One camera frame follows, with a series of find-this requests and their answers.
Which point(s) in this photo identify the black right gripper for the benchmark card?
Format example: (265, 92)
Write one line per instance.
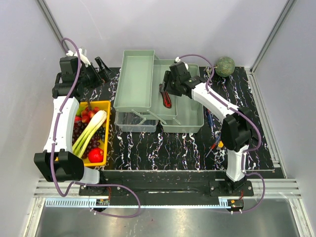
(167, 78)

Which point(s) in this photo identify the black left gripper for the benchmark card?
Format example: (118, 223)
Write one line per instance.
(105, 75)

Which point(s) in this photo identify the red black utility tool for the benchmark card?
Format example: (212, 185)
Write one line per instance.
(165, 97)

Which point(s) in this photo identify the translucent green tool box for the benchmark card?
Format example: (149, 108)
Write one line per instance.
(139, 103)

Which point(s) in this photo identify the blue red screwdriver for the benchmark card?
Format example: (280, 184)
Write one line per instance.
(209, 118)

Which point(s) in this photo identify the yellow utility knife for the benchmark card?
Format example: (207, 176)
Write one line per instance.
(221, 144)

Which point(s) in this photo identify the small red screwdriver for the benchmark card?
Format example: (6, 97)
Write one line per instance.
(215, 145)

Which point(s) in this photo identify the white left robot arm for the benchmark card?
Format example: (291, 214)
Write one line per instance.
(58, 161)

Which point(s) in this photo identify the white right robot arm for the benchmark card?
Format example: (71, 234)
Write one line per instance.
(237, 128)

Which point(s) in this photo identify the yellow plastic bin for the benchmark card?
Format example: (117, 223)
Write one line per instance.
(105, 106)

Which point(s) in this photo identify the green pepper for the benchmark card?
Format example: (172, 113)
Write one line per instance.
(78, 113)

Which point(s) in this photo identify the green melon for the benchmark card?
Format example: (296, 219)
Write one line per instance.
(225, 66)

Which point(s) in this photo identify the dark purple grapes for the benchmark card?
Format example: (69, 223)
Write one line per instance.
(96, 140)

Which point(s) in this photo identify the white green leek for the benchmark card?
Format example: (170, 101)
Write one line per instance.
(82, 142)

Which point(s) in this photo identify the red apple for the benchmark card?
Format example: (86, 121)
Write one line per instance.
(96, 155)

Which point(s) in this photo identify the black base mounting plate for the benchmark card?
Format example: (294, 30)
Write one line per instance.
(167, 188)

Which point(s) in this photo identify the right aluminium frame post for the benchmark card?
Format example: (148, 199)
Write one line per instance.
(273, 33)

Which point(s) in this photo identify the aluminium frame post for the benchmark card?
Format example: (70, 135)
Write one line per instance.
(273, 33)
(42, 4)

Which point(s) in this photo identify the left aluminium frame post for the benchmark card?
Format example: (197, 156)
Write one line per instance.
(42, 4)

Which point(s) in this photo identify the white slotted cable duct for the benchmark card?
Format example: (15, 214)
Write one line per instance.
(89, 202)

